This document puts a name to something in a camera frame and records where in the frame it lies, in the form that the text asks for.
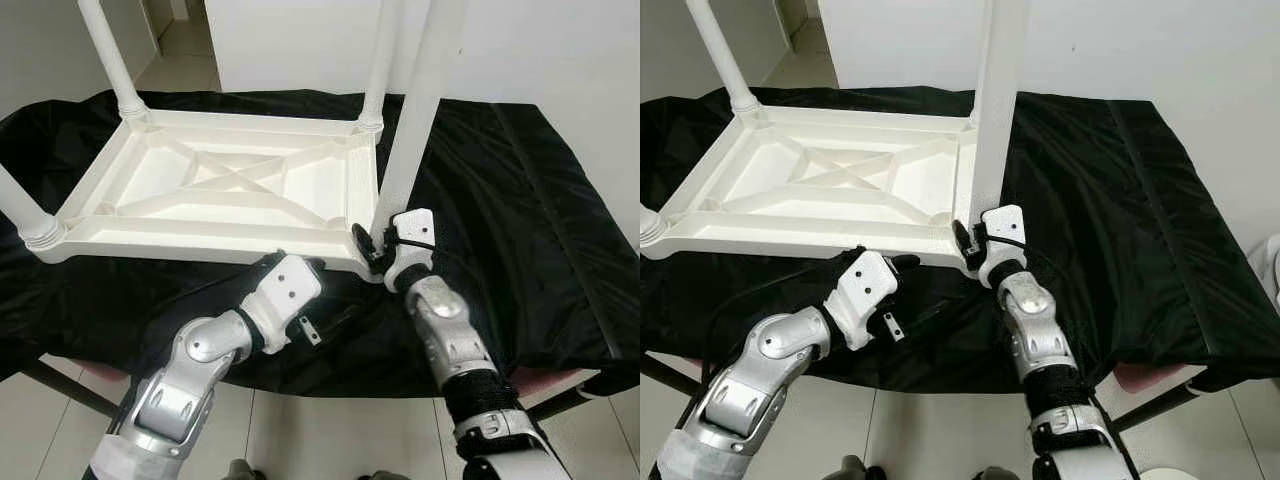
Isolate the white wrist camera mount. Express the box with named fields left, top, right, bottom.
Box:
left=822, top=250, right=899, bottom=351
left=978, top=205, right=1028, bottom=289
left=385, top=208, right=436, bottom=293
left=240, top=253, right=323, bottom=353

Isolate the white plastic table top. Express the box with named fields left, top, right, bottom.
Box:
left=35, top=108, right=388, bottom=285
left=640, top=105, right=988, bottom=273

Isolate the white plastic container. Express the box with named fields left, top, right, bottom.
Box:
left=1250, top=235, right=1280, bottom=313

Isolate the black cloth table cover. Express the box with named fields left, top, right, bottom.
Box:
left=0, top=88, right=641, bottom=401
left=640, top=85, right=1280, bottom=393

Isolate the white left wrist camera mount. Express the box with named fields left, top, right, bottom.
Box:
left=822, top=250, right=899, bottom=351
left=240, top=253, right=323, bottom=353

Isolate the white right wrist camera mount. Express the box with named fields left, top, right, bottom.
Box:
left=385, top=208, right=436, bottom=293
left=978, top=205, right=1028, bottom=289

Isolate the black metal table leg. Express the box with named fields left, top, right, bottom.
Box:
left=640, top=355, right=698, bottom=397
left=20, top=358, right=123, bottom=417
left=525, top=385, right=603, bottom=423
left=1110, top=385, right=1203, bottom=433

